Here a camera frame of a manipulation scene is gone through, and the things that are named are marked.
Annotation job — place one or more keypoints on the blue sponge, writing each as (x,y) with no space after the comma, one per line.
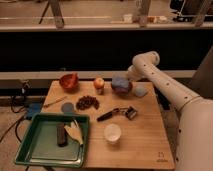
(120,82)

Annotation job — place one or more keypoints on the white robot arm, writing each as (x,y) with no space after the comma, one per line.
(194,151)

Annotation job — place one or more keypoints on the purple bowl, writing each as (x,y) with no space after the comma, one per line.
(119,89)

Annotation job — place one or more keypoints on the red bowl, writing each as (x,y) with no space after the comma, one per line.
(69,81)

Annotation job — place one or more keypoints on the bunch of dark grapes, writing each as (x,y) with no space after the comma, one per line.
(86,102)

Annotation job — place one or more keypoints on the light blue cup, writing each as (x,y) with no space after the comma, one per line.
(140,91)

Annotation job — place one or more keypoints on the grey round lid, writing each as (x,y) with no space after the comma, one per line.
(67,107)

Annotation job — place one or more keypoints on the white plastic cup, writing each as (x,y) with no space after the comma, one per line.
(112,133)

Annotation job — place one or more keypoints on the wooden cutting board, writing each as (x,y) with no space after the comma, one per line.
(143,143)

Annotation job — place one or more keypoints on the wooden stick utensil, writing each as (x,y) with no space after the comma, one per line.
(54,102)

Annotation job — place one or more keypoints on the dark rectangular block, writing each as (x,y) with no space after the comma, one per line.
(61,135)

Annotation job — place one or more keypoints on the blue box on floor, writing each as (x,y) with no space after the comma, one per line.
(33,109)

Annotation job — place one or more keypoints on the green plastic tray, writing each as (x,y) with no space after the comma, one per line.
(39,145)

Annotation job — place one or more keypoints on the black handled vegetable peeler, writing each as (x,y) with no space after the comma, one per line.
(128,112)

